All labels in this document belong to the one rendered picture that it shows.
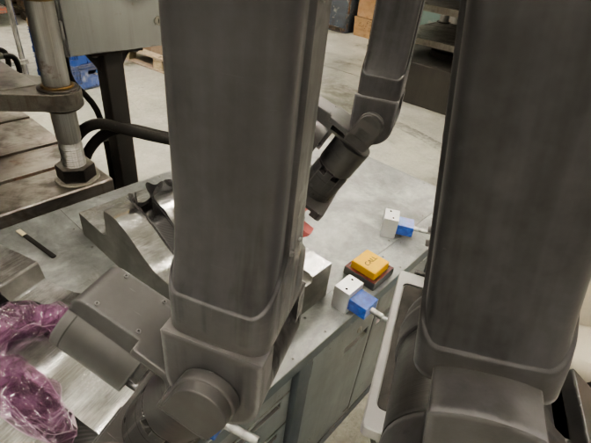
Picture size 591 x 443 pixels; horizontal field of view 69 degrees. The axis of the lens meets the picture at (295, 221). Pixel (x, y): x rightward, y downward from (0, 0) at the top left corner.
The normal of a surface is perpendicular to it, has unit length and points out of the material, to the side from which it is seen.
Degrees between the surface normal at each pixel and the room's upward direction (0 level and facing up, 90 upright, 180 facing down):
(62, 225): 0
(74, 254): 0
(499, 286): 85
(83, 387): 29
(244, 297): 77
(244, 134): 90
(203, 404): 90
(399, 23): 90
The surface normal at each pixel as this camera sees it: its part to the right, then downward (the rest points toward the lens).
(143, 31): 0.74, 0.44
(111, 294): 0.44, -0.65
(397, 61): -0.27, 0.37
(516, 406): 0.14, -0.80
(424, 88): -0.63, 0.40
